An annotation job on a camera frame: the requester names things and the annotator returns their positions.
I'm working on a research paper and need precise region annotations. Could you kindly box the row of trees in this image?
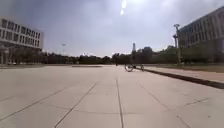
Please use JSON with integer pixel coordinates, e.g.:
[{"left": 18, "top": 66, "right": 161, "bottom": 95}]
[{"left": 9, "top": 43, "right": 224, "bottom": 66}]

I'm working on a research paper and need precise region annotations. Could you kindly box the bicycle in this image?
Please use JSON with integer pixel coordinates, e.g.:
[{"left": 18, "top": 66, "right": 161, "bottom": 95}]
[{"left": 124, "top": 61, "right": 146, "bottom": 73}]

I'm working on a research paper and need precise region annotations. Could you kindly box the low stone planter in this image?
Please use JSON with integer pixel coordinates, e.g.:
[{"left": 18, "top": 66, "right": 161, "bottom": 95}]
[{"left": 71, "top": 64, "right": 103, "bottom": 68}]

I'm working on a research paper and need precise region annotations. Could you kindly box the grey paved plaza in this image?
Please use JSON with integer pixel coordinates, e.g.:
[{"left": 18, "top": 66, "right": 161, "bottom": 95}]
[{"left": 0, "top": 64, "right": 224, "bottom": 128}]

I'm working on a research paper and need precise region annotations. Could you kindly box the tall floodlight pole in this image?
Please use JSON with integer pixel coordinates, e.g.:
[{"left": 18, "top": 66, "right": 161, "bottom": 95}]
[{"left": 60, "top": 43, "right": 67, "bottom": 56}]

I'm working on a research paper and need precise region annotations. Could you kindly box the raised kerb edge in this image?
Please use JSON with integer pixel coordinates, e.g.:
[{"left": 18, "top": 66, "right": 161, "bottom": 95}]
[{"left": 134, "top": 66, "right": 224, "bottom": 90}]

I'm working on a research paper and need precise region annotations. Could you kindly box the pale multi-storey building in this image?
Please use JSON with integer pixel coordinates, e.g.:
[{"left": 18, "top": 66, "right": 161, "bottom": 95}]
[{"left": 0, "top": 17, "right": 44, "bottom": 65}]

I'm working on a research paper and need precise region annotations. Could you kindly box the large grey building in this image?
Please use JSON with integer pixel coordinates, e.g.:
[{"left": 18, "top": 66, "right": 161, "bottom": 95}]
[{"left": 177, "top": 6, "right": 224, "bottom": 54}]

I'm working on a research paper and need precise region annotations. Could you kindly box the lamp post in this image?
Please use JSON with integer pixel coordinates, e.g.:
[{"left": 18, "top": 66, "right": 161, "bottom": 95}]
[{"left": 172, "top": 23, "right": 183, "bottom": 66}]

